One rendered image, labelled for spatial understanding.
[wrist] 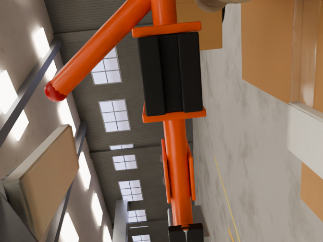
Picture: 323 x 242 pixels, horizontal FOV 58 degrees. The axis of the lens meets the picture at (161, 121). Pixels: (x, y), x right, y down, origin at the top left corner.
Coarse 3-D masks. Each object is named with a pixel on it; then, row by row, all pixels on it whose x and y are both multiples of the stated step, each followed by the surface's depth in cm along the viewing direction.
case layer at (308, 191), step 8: (304, 168) 115; (304, 176) 116; (312, 176) 109; (304, 184) 116; (312, 184) 110; (320, 184) 104; (304, 192) 117; (312, 192) 110; (320, 192) 105; (304, 200) 118; (312, 200) 111; (320, 200) 105; (312, 208) 112; (320, 208) 106; (320, 216) 106
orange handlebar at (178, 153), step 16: (160, 0) 25; (160, 16) 25; (176, 16) 26; (176, 128) 28; (176, 144) 28; (176, 160) 29; (192, 160) 29; (176, 176) 30; (192, 176) 29; (176, 192) 30; (192, 192) 30; (176, 208) 31; (176, 224) 31
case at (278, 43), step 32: (256, 0) 38; (288, 0) 29; (320, 0) 24; (256, 32) 40; (288, 32) 30; (320, 32) 24; (256, 64) 41; (288, 64) 31; (320, 64) 25; (288, 96) 32; (320, 96) 25
